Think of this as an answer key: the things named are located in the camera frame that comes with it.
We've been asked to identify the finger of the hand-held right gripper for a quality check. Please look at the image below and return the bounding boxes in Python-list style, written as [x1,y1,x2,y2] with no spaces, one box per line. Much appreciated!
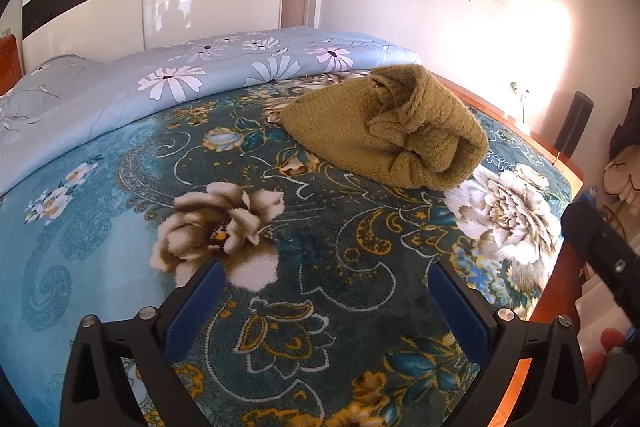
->
[560,199,640,333]

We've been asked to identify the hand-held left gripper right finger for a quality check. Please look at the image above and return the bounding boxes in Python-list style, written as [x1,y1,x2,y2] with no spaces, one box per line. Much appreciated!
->
[429,260,593,427]

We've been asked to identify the black tower appliance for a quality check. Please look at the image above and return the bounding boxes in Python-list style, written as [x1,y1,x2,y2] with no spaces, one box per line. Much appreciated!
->
[554,91,595,160]

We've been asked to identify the person's right hand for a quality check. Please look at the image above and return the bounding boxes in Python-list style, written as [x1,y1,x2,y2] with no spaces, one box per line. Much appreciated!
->
[584,326,628,385]

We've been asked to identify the light blue daisy quilt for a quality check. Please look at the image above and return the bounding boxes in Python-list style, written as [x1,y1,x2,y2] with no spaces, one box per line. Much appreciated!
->
[0,26,421,198]

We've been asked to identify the teal floral plush blanket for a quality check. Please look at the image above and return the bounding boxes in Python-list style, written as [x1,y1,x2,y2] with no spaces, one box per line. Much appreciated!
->
[0,67,573,427]

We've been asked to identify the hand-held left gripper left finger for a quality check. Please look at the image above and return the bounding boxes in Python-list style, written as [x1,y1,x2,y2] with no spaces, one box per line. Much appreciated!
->
[59,261,227,427]

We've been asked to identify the white stacked boxes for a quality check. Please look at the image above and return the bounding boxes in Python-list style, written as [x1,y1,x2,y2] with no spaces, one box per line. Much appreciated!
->
[575,274,633,353]

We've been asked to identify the small green plant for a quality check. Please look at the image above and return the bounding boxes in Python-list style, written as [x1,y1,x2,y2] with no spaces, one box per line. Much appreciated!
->
[507,79,533,125]

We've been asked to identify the mustard knitted sweater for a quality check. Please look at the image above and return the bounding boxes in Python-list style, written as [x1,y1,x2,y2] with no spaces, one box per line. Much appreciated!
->
[280,64,490,192]

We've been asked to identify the pile of bags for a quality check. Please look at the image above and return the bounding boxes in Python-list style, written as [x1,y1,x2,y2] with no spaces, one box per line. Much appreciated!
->
[602,124,640,208]

